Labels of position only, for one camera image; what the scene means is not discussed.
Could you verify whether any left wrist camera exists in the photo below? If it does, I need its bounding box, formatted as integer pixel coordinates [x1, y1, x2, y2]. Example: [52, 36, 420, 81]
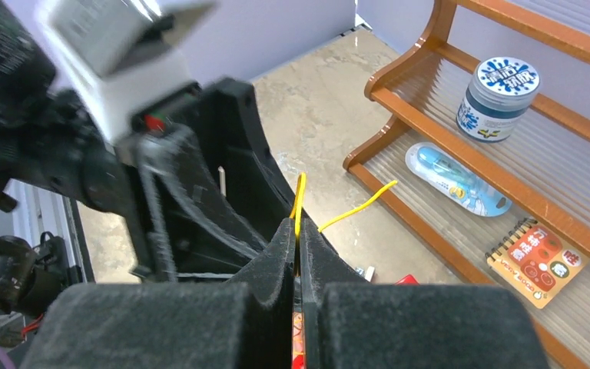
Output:
[35, 0, 216, 145]

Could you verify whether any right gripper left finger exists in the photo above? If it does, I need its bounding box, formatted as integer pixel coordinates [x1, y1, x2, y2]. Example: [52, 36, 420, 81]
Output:
[22, 219, 295, 368]

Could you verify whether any blue white jar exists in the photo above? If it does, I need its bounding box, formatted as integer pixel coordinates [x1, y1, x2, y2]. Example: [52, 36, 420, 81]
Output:
[456, 57, 542, 143]

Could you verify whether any orange spiral notebook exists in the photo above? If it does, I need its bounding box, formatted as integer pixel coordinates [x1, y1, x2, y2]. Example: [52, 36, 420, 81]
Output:
[485, 218, 589, 309]

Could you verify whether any wooden three-tier shelf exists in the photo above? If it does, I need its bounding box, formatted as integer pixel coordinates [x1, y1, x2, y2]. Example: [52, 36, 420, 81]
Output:
[343, 1, 590, 368]

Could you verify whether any red plastic bin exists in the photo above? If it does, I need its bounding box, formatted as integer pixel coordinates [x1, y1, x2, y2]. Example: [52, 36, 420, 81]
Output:
[396, 274, 419, 285]

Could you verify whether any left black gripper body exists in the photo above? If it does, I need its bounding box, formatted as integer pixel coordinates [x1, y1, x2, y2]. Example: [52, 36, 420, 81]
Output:
[119, 77, 295, 281]

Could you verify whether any blue correction tape package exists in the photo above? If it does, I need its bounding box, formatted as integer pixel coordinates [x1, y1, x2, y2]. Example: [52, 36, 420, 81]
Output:
[405, 142, 512, 218]

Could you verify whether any yellow cable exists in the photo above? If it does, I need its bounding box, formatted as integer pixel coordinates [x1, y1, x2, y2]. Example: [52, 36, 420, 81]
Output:
[288, 171, 399, 241]

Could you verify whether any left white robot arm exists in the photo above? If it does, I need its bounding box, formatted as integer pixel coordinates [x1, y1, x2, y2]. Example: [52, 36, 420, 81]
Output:
[0, 1, 294, 282]

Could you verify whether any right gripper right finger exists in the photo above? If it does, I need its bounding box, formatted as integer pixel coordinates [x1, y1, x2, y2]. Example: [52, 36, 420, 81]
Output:
[299, 219, 549, 368]

